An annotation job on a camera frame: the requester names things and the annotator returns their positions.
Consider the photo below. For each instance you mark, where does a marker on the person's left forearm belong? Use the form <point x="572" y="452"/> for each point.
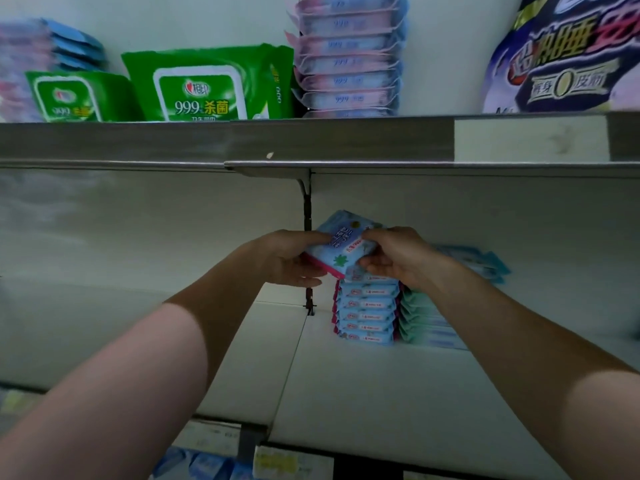
<point x="110" y="395"/>

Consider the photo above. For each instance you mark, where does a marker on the person's right hand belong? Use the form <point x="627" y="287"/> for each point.
<point x="405" y="260"/>

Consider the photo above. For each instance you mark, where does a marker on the blue packaged goods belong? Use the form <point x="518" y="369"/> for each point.
<point x="195" y="465"/>

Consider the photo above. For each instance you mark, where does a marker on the metal store shelving unit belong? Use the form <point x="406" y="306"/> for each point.
<point x="120" y="235"/>

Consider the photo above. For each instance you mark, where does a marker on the stack of blue green packets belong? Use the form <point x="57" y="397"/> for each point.
<point x="430" y="320"/>

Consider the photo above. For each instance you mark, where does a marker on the person's right forearm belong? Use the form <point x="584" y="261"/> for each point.
<point x="540" y="375"/>

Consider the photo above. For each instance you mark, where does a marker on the dark blue gold pad packet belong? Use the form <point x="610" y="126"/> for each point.
<point x="570" y="55"/>

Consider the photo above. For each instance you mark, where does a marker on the stack of blue red packets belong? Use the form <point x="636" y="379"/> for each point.
<point x="365" y="310"/>

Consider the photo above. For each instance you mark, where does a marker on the wipe packets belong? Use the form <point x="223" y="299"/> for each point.
<point x="340" y="245"/>

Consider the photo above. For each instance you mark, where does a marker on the person's left hand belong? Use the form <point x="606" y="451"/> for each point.
<point x="285" y="260"/>

